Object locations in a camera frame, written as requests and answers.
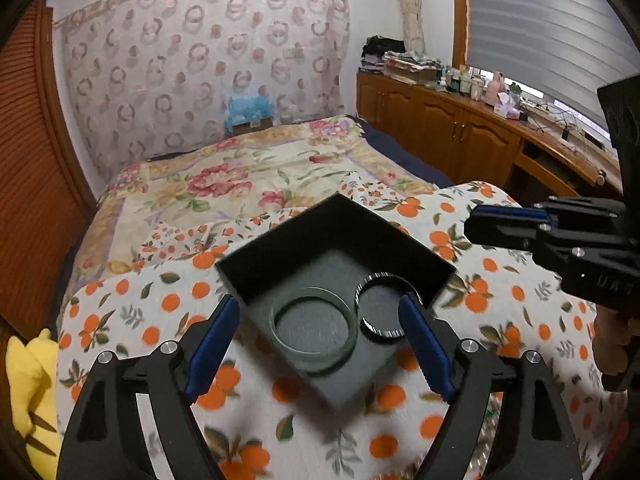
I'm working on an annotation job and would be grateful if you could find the stack of folded clothes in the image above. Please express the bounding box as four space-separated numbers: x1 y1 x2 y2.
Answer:
360 35 443 85

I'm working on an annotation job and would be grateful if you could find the wooden window frame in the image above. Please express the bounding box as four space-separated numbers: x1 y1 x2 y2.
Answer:
452 0 471 68

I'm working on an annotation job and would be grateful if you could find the orange fruit print cloth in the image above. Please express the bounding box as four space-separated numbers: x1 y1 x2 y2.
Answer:
57 180 631 480

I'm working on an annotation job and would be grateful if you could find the yellow plush toy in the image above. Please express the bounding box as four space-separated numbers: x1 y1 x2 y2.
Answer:
5 329 61 478

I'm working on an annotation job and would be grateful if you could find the green jade bangle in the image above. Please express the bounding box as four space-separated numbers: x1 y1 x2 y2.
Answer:
269 286 360 376

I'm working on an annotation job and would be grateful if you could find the blue wrapping bundle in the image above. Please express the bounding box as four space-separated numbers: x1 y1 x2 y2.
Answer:
225 94 273 128

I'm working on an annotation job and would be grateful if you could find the long wooden cabinet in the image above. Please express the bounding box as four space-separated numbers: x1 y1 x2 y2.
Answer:
356 71 626 211

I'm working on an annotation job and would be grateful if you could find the brown slatted wardrobe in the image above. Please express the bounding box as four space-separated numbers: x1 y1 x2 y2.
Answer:
0 0 98 331

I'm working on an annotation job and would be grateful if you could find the row of toiletry bottles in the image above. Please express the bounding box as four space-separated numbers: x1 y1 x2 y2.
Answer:
442 65 488 98

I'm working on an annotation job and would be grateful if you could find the tangle of cables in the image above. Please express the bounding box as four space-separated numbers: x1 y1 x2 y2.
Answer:
525 102 611 151

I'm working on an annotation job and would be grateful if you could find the pink bottle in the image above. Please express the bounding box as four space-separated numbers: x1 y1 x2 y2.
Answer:
486 71 506 107

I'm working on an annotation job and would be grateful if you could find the person's right hand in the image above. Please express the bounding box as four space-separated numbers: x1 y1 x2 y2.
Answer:
593 305 632 378

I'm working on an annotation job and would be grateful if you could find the circle pattern sheer curtain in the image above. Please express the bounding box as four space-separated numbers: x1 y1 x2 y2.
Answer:
52 0 351 181

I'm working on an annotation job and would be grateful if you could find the dark blue bed sheet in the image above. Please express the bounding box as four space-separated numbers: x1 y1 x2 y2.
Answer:
350 115 453 191

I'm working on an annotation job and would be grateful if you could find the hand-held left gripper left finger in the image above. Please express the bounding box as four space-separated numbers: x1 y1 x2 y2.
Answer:
59 294 242 480

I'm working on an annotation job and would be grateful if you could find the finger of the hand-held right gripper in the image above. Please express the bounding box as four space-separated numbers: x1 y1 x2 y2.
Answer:
472 196 626 235
464 217 603 281

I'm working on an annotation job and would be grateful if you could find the pink tissue box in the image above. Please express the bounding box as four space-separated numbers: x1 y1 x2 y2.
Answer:
494 94 523 120

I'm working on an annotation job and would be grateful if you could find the beige tied curtain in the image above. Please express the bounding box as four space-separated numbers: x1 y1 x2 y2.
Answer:
387 0 426 56

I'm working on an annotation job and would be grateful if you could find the black square box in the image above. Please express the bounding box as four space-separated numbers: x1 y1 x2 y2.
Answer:
215 191 458 408

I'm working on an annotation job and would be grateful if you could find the grey window blind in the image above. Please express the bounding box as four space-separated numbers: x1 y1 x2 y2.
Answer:
465 0 636 131

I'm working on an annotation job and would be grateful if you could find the small cardboard box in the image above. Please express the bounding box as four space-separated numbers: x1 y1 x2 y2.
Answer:
231 117 275 136

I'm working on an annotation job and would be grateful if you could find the black and white bangle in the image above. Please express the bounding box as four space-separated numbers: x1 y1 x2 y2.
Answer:
352 271 426 343

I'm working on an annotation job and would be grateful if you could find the floral blanket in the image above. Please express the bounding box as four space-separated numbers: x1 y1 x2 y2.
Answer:
70 116 441 301

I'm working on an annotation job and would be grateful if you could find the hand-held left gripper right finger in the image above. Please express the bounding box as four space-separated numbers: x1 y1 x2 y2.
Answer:
397 292 585 480

